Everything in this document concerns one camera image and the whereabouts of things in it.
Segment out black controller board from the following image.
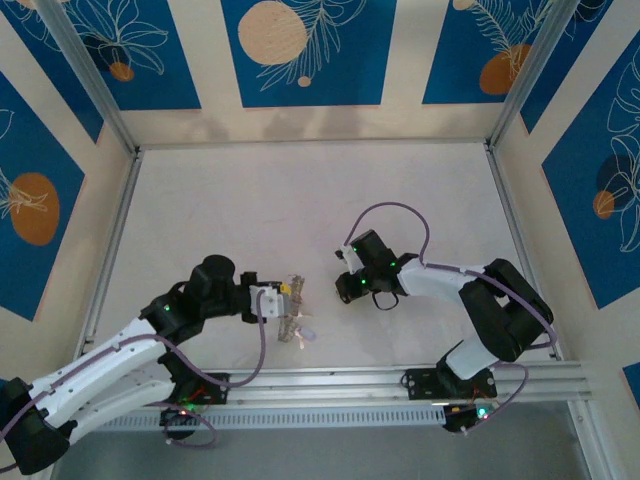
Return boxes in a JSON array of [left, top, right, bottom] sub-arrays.
[[441, 404, 494, 434], [159, 405, 199, 428]]

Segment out aluminium mounting rail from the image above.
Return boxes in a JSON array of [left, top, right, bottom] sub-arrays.
[[44, 360, 597, 409]]

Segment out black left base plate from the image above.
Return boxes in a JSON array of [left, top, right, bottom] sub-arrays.
[[192, 372, 232, 407]]

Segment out grey slotted cable duct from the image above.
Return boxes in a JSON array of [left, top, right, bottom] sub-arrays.
[[102, 403, 451, 432]]

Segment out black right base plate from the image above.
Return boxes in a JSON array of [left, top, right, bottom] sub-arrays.
[[403, 368, 442, 401]]

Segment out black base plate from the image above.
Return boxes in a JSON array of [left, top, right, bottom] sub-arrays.
[[403, 368, 442, 401], [192, 372, 232, 407]]

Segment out aluminium table side rail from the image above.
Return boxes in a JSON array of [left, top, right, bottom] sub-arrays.
[[74, 149, 145, 351], [484, 143, 566, 361]]

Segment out aluminium frame post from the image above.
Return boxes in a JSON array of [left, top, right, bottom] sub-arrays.
[[486, 0, 587, 151], [35, 0, 140, 157]]

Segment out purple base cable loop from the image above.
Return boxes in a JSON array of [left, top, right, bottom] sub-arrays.
[[162, 401, 220, 449]]

